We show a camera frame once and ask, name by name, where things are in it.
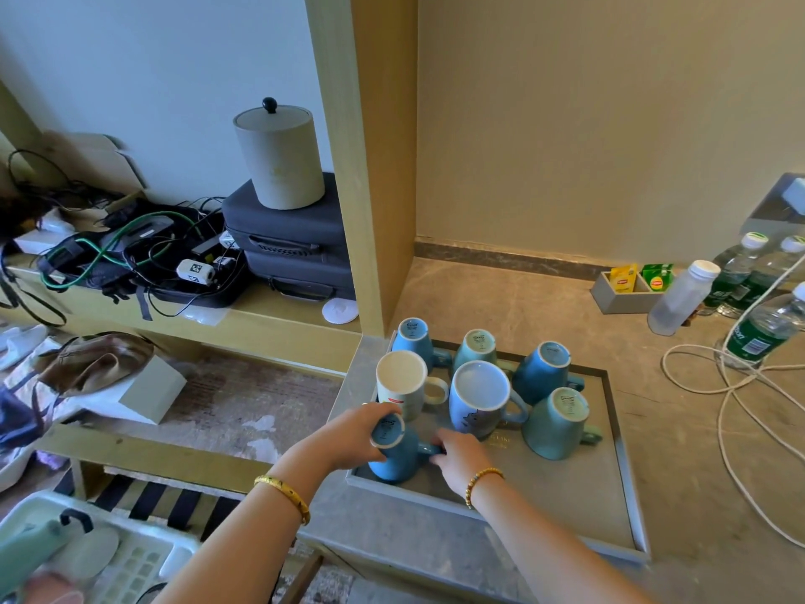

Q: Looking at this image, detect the person's left hand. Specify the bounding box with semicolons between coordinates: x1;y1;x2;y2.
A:
270;402;403;497

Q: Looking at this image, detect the person's right hand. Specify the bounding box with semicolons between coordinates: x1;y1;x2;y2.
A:
429;429;499;495

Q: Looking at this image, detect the small blue mug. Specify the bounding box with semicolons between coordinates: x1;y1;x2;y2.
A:
367;413;444;485

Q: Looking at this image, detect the person's left forearm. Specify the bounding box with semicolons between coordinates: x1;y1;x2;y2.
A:
153;464;309;604

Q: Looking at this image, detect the person's right forearm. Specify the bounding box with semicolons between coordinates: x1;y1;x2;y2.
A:
473;478;652;604

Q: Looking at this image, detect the light blue printed mug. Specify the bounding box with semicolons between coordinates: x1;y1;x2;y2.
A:
448;361;530;441

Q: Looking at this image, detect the white mug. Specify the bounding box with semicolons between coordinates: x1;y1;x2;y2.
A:
375;351;449;422

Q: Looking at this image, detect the gold bangle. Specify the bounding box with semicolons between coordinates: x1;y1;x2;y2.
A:
254;474;312;526

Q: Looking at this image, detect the teal mug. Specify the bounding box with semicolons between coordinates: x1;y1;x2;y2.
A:
521;388;603;461
452;329;499;374

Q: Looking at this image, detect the grey serving tray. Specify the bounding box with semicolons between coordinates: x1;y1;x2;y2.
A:
346;332;651;564

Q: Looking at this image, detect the white round coaster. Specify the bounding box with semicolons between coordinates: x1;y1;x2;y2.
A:
321;297;360;326

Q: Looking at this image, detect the black hard case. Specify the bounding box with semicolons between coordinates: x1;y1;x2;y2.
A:
221;172;347;256
243;247;357;303

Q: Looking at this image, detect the wooden luggage rack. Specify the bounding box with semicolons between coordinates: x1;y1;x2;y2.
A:
36;423;273;536

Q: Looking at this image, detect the white cardboard box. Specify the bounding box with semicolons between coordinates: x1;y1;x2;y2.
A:
117;354;188;426

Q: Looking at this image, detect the grey tea bag holder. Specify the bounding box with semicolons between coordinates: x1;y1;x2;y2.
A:
590;270;671;315

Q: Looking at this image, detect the white tracker device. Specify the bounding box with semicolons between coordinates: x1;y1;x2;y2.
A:
175;258;218;285

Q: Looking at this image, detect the white plastic basket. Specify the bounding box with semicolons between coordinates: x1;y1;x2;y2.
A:
0;489;202;604

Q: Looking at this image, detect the open black equipment case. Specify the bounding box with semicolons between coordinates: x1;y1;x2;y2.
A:
36;204;254;310

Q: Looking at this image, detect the white plastic bottle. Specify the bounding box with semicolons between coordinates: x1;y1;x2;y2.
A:
647;259;722;338

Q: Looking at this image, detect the brown bag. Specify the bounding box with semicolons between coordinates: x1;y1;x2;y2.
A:
36;332;156;398

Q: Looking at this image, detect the grey cylindrical lidded container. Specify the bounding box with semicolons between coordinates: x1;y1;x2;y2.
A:
233;97;326;211

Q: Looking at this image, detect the green label water bottle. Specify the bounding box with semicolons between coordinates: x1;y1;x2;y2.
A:
716;282;805;370
719;235;805;319
699;232;771;316

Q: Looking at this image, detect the teal hair dryer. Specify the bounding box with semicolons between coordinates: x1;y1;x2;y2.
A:
0;508;95;587

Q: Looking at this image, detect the dark blue clothing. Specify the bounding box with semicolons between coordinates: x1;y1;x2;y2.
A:
0;386;46;455

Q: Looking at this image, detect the white slipper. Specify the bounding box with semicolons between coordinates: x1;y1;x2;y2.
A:
0;323;49;372

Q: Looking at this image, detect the white tissue box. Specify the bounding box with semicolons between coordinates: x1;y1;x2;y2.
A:
13;209;78;256

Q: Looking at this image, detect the gold bead bracelet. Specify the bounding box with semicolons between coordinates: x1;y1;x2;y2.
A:
465;468;505;510

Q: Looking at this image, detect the white power cable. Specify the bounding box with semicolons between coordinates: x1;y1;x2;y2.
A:
660;251;805;552

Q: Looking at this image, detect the wooden shelf frame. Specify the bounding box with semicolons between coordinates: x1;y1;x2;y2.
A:
0;0;420;378

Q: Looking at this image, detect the green cable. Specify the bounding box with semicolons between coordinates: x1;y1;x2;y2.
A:
39;211;203;291

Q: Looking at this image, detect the black strap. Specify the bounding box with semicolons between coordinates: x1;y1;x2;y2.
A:
0;244;68;328

